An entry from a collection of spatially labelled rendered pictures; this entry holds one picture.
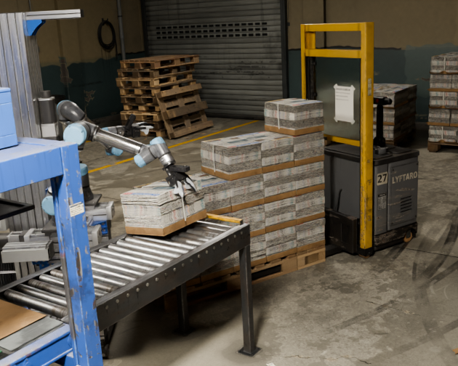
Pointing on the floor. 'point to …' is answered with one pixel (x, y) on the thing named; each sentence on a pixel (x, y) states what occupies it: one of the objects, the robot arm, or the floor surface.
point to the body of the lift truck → (399, 172)
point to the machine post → (75, 258)
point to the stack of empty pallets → (141, 77)
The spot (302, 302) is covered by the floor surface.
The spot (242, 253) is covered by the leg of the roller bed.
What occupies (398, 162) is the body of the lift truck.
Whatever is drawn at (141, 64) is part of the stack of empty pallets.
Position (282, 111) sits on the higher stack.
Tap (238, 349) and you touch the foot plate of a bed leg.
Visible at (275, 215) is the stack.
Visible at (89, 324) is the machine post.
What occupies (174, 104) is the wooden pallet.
